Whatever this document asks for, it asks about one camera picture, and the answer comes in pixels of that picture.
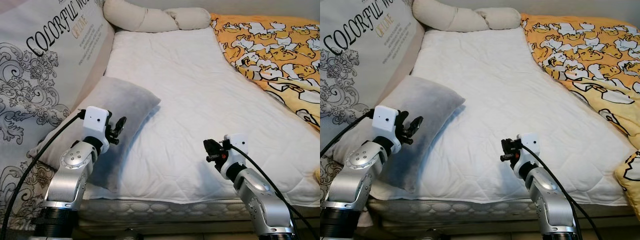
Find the white quilted mattress pad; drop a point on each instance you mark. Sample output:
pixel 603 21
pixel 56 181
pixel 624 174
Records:
pixel 200 115
pixel 500 115

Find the cream long bolster pillow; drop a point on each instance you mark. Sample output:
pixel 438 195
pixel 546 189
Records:
pixel 455 15
pixel 145 17

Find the beige patterned mattress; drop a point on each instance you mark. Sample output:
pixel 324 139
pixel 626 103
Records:
pixel 475 215
pixel 175 215

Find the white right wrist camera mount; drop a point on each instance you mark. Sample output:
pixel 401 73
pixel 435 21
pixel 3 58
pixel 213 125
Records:
pixel 530 147
pixel 235 147

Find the grey printed headboard cushion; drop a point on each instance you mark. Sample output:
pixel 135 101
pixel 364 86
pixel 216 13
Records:
pixel 360 50
pixel 30 60

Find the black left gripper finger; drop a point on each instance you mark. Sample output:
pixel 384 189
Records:
pixel 111 120
pixel 121 126
pixel 417 126
pixel 403 118

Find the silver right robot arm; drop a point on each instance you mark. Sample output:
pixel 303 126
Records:
pixel 550 200
pixel 260 200

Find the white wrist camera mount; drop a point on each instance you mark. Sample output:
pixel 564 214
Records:
pixel 530 147
pixel 95 122
pixel 235 147
pixel 386 122

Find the grey robot left leg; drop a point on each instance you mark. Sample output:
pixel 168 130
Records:
pixel 130 234
pixel 436 234

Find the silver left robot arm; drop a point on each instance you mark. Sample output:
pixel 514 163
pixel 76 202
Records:
pixel 357 175
pixel 70 175

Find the yellow cartoon egg blanket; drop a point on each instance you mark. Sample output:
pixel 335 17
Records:
pixel 585 50
pixel 270 55

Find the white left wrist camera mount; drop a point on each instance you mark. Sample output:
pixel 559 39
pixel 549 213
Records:
pixel 386 122
pixel 95 122

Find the grey fleece pillow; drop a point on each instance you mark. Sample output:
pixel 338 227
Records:
pixel 425 105
pixel 120 105

